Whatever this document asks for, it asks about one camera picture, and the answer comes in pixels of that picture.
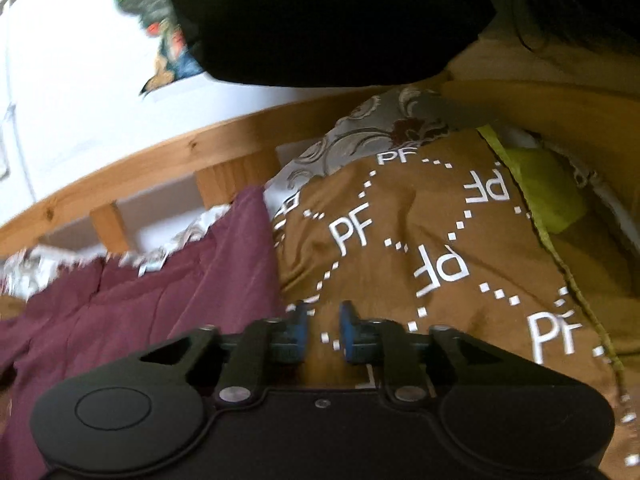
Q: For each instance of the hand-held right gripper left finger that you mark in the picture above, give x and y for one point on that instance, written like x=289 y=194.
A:
x=298 y=334

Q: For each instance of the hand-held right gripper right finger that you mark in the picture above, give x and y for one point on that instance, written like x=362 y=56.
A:
x=349 y=336

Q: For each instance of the maroon cloth garment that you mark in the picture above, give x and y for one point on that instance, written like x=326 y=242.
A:
x=150 y=300

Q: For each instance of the brown printed blanket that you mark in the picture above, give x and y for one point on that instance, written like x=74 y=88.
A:
x=400 y=220

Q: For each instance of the grey floral bed sheet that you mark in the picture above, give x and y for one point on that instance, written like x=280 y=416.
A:
x=360 y=125

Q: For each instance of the lime green cloth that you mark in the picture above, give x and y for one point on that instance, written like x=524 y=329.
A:
x=547 y=185

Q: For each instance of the black cloth bundle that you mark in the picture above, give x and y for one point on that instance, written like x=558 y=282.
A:
x=325 y=15

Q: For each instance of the wooden bed frame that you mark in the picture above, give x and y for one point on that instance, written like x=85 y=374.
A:
x=150 y=157

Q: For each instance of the colourful printed wall cloth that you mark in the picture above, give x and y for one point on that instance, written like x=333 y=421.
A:
x=167 y=55

